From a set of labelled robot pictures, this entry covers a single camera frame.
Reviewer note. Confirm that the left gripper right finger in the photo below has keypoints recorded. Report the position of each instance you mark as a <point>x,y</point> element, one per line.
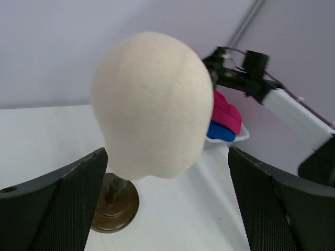
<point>281,211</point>

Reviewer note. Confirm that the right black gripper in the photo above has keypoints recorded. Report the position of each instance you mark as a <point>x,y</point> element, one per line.
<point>223,70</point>

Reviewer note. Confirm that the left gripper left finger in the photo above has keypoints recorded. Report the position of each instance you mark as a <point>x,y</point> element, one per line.
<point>54,211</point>

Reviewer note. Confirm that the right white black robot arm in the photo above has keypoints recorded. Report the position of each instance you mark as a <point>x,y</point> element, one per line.
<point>254,81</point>

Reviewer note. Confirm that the right corner aluminium profile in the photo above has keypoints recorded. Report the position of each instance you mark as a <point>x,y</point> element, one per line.
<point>245,22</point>

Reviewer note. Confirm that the blue baseball cap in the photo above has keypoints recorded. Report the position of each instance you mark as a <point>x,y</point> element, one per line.
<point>220,132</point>

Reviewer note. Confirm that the cream mannequin head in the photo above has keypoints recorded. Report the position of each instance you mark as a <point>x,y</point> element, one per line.
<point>152,97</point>

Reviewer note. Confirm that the white perforated plastic basket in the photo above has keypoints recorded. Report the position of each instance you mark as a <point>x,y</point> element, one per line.
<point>213,143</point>

